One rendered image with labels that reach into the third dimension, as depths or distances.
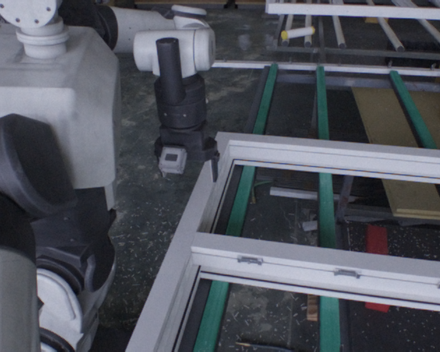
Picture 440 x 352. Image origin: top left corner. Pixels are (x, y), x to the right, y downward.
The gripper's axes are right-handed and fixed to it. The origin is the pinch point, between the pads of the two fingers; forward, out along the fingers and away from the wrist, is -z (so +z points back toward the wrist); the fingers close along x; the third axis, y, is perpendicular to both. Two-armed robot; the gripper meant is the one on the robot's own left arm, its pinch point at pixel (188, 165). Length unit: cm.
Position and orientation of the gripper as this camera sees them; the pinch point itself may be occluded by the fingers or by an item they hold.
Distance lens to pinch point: 72.4
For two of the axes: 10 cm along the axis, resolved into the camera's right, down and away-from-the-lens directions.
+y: -2.1, 5.9, -7.8
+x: -9.8, -1.0, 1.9
